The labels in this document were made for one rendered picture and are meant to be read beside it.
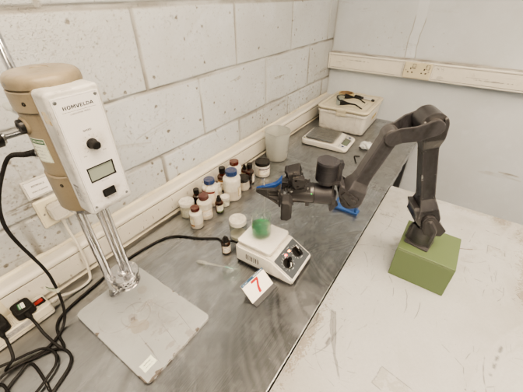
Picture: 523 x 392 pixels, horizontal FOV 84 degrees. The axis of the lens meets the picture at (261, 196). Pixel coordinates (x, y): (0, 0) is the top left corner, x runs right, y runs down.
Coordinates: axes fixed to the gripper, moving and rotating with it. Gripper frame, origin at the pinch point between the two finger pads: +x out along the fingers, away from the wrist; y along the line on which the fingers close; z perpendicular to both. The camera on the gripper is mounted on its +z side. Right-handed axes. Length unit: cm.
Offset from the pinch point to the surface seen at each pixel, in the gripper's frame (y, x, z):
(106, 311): 26, 41, -24
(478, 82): -107, -101, 4
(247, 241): 3.3, 5.9, -16.9
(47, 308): 28, 55, -23
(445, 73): -114, -86, 7
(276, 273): 9.7, -3.5, -22.6
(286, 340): 27.6, -7.2, -25.8
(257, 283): 13.3, 1.6, -23.4
